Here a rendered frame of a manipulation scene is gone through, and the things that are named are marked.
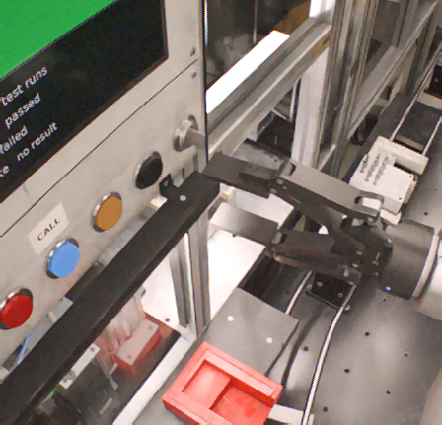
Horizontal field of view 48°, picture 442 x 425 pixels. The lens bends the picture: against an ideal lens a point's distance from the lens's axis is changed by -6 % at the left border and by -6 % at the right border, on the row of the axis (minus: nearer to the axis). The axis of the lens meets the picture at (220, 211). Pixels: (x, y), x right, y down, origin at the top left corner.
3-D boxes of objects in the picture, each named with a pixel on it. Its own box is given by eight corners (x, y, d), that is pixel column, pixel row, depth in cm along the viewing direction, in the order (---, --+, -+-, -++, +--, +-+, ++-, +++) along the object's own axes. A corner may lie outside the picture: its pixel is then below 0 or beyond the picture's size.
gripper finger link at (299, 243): (370, 230, 51) (374, 239, 52) (277, 223, 58) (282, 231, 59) (358, 261, 49) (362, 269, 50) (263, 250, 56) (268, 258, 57)
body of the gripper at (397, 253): (422, 255, 54) (343, 228, 56) (444, 211, 47) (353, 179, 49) (404, 316, 50) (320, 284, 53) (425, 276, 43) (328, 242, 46)
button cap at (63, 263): (61, 284, 43) (52, 265, 41) (46, 274, 44) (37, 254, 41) (84, 259, 45) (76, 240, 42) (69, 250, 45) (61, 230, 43)
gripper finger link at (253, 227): (279, 222, 57) (279, 226, 58) (221, 201, 59) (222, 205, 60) (268, 244, 56) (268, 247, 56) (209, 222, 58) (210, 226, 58)
